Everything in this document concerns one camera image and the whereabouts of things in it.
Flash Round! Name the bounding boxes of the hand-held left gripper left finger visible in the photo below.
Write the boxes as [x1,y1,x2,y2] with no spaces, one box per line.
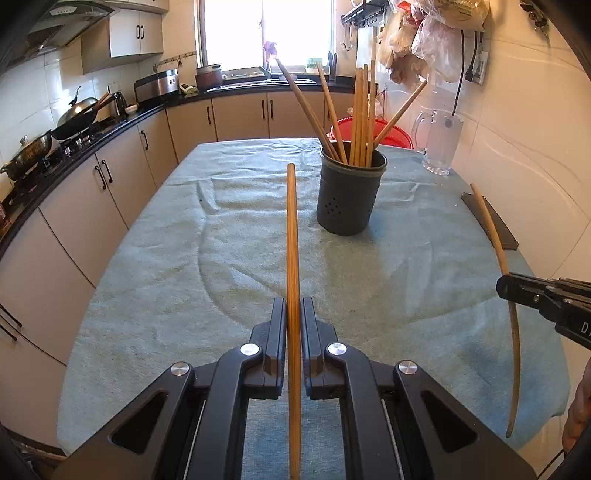
[51,296,288,480]

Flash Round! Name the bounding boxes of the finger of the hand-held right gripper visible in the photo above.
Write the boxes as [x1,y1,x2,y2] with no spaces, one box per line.
[496,272,561,321]

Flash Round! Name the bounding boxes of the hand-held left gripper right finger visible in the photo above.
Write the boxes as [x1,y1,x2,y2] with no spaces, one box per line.
[300,296,539,480]

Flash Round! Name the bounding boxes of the thin curved wooden chopstick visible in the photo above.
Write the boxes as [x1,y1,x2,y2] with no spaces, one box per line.
[470,183,522,438]

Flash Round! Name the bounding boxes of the brown wooden chopstick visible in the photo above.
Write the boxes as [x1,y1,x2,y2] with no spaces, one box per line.
[286,163,303,480]

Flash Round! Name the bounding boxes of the dark grey utensil holder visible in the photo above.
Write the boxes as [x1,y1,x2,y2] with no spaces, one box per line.
[316,145,389,237]

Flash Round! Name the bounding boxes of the bunch of wooden chopsticks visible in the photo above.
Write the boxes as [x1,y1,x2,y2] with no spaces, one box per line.
[274,55,429,168]

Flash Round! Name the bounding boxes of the person's right forearm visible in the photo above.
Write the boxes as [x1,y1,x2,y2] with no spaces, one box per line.
[562,369,591,453]

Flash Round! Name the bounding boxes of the dark brown board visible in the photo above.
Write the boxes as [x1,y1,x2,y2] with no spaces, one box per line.
[461,191,519,251]

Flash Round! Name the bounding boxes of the light blue towel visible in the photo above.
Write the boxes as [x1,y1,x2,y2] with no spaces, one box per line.
[56,137,570,480]

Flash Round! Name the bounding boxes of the clear glass pitcher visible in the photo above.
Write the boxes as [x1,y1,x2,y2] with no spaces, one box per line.
[412,109,464,176]

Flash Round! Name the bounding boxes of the red plastic basin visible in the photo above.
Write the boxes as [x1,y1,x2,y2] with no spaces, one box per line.
[329,117,413,149]

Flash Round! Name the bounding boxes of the beige base kitchen cabinets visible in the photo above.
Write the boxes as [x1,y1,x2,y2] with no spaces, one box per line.
[0,88,384,370]

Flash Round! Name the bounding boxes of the hanging plastic bags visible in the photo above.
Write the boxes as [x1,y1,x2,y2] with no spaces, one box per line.
[376,0,490,86]

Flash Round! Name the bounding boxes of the black kitchen countertop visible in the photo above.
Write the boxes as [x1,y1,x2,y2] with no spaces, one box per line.
[0,74,370,259]

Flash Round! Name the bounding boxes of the dark red cooking pot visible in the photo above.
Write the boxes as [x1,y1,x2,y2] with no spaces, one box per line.
[194,64,223,90]

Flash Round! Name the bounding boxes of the steel rice cooker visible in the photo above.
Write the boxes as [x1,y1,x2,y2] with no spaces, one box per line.
[134,69,180,104]

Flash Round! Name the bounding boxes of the black gas stove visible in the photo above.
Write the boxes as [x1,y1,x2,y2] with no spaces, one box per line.
[28,124,121,162]

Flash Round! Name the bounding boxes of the black wok with lid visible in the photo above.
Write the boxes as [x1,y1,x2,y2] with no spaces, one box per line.
[52,85,112,139]

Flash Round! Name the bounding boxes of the bright kitchen window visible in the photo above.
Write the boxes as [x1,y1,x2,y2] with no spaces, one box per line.
[196,0,335,75]

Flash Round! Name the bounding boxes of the steel pot with lid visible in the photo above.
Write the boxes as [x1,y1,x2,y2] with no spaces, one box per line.
[0,131,54,181]

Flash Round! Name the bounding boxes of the beige upper kitchen cabinets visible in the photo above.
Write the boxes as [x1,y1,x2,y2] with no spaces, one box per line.
[81,0,169,75]

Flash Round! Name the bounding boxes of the steel range hood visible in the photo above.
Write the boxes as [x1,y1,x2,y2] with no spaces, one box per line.
[9,0,116,65]

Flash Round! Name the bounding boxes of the black power cable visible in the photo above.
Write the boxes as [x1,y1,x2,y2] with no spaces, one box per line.
[450,28,478,116]

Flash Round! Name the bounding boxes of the white wall socket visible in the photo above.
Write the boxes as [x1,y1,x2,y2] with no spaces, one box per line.
[464,48,489,86]

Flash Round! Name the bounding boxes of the black wall hook rack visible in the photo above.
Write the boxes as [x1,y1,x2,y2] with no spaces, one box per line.
[341,0,393,28]

